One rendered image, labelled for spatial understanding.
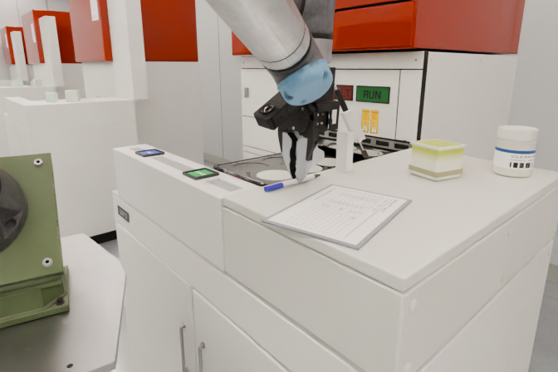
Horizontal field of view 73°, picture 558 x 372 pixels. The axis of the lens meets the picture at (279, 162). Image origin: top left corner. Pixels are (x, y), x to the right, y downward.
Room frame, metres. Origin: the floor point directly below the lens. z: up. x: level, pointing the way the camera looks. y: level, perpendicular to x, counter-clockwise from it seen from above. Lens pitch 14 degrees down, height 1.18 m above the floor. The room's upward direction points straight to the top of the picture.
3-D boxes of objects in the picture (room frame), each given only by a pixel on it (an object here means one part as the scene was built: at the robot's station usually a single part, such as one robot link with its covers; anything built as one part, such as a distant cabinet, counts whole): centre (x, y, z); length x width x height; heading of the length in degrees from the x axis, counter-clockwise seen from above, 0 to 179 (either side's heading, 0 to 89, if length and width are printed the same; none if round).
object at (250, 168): (1.04, -0.07, 0.90); 0.34 x 0.34 x 0.01; 41
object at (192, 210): (0.85, 0.25, 0.89); 0.55 x 0.09 x 0.14; 41
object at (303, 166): (0.68, -0.06, 1.01); 0.06 x 0.03 x 0.09; 131
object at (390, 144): (1.19, -0.22, 0.96); 0.44 x 0.01 x 0.02; 41
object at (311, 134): (0.66, -0.05, 1.06); 0.05 x 0.02 x 0.09; 41
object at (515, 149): (0.75, -0.48, 1.01); 0.07 x 0.07 x 0.10
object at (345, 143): (0.78, -0.15, 1.03); 0.06 x 0.04 x 0.13; 131
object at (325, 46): (0.68, -0.05, 1.20); 0.08 x 0.08 x 0.05
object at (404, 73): (1.33, -0.11, 1.02); 0.82 x 0.03 x 0.40; 41
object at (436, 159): (0.74, -0.32, 1.00); 0.07 x 0.07 x 0.07; 26
